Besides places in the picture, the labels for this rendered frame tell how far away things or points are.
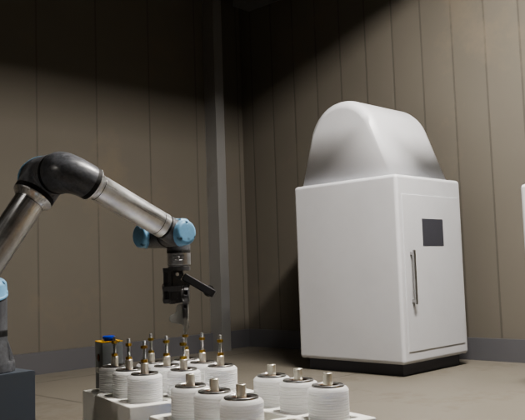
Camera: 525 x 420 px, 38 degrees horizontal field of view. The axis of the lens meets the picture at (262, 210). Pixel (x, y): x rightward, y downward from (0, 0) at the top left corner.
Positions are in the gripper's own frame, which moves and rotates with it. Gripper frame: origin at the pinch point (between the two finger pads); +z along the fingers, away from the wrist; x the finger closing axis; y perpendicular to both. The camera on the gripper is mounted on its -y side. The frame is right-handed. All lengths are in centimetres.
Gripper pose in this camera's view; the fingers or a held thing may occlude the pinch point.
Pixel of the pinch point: (187, 329)
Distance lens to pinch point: 246.2
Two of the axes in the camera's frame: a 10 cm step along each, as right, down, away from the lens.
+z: 0.3, 10.0, -0.8
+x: 0.5, -0.8, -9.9
